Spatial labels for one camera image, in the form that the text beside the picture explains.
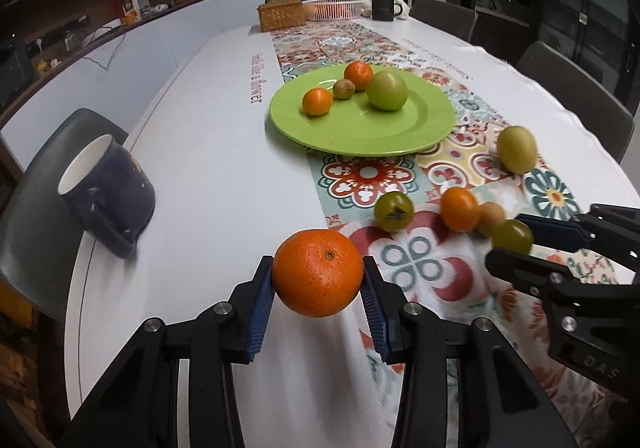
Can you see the grey chair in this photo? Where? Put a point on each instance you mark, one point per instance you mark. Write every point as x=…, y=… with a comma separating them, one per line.
x=600, y=112
x=451, y=18
x=39, y=235

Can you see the orange on plate right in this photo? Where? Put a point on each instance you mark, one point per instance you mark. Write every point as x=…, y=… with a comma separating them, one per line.
x=359, y=73

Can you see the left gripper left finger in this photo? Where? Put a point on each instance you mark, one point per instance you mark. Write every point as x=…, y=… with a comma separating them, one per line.
x=135, y=402

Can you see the brown kiwi fruit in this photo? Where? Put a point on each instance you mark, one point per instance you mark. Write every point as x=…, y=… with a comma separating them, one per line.
x=491, y=216

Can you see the grey chair right far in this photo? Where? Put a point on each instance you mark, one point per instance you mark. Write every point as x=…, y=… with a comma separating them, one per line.
x=451, y=18

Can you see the small brown fruit on plate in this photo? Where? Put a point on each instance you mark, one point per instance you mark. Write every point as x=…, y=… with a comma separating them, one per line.
x=343, y=89

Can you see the grey chair right near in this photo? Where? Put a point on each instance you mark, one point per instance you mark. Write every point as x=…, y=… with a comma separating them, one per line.
x=600, y=112

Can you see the wicker basket box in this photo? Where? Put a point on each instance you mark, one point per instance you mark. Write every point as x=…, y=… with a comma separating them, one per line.
x=281, y=15

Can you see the green plate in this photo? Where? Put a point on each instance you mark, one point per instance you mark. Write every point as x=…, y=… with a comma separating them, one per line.
x=356, y=128

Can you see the white wire fruit basket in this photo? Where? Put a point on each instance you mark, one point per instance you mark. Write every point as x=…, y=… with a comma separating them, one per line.
x=325, y=10

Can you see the patterned table runner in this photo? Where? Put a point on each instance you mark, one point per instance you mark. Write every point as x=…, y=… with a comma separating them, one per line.
x=436, y=267

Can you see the dark blue mug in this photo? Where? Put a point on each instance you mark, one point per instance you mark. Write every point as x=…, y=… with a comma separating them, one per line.
x=108, y=192

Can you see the black coffee machine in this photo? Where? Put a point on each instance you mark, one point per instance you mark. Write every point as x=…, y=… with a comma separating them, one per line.
x=16, y=71

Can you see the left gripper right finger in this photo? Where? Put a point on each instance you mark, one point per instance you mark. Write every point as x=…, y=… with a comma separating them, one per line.
x=501, y=403

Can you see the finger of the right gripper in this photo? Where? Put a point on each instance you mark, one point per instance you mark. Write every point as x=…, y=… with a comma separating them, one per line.
x=609, y=230
x=550, y=272

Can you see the large orange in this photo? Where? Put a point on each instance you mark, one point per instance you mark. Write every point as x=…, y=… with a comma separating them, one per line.
x=317, y=272

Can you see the white tablecloth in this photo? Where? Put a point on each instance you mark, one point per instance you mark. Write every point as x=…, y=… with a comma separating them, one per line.
x=229, y=189

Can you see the green tomato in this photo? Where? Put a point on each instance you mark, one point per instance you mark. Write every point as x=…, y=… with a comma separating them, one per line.
x=514, y=236
x=393, y=211

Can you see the small orange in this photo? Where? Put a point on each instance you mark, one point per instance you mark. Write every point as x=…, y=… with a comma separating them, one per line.
x=459, y=209
x=317, y=102

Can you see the large green pear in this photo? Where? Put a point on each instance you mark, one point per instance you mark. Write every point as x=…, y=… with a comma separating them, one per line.
x=517, y=149

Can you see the grey chair left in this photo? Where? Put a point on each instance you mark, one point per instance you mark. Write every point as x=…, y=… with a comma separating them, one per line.
x=39, y=235

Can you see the black mug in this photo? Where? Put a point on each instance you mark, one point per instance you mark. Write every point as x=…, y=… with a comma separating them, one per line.
x=385, y=10

